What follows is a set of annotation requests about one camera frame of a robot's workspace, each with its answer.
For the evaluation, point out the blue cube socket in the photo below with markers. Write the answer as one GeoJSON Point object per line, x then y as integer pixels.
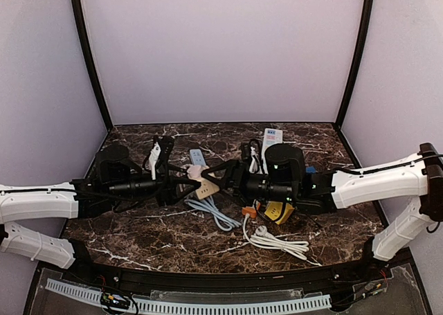
{"type": "Point", "coordinates": [310, 171]}

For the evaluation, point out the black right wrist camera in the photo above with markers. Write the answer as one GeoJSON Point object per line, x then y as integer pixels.
{"type": "Point", "coordinates": [284, 163]}

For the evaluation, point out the long white power strip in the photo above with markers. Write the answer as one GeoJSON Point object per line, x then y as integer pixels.
{"type": "Point", "coordinates": [271, 137]}

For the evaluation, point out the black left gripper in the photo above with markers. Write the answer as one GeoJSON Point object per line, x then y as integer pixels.
{"type": "Point", "coordinates": [163, 187]}

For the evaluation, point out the small blue-white power strip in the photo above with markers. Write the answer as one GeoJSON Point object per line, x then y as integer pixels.
{"type": "Point", "coordinates": [197, 158]}

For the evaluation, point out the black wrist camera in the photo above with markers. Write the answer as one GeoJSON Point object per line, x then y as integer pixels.
{"type": "Point", "coordinates": [114, 164]}
{"type": "Point", "coordinates": [284, 163]}

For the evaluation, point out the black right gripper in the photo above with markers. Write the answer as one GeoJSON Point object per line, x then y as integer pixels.
{"type": "Point", "coordinates": [234, 177]}

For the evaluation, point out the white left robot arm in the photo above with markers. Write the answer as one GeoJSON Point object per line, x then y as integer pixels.
{"type": "Point", "coordinates": [21, 203]}

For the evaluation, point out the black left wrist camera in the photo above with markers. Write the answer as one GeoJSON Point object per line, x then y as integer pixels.
{"type": "Point", "coordinates": [114, 164]}

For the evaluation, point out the beige cube socket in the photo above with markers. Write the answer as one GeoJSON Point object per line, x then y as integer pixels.
{"type": "Point", "coordinates": [206, 189]}

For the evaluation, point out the black front rail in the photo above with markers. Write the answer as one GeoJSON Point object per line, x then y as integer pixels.
{"type": "Point", "coordinates": [212, 263]}

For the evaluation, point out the white slotted cable duct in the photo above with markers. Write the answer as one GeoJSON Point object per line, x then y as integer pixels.
{"type": "Point", "coordinates": [173, 303]}

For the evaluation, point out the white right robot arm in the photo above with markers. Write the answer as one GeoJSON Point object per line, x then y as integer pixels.
{"type": "Point", "coordinates": [418, 176]}

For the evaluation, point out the orange plug adapter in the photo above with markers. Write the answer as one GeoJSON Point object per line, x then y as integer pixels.
{"type": "Point", "coordinates": [250, 211]}

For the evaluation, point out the yellow cube socket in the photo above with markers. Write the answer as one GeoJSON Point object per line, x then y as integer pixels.
{"type": "Point", "coordinates": [278, 212]}

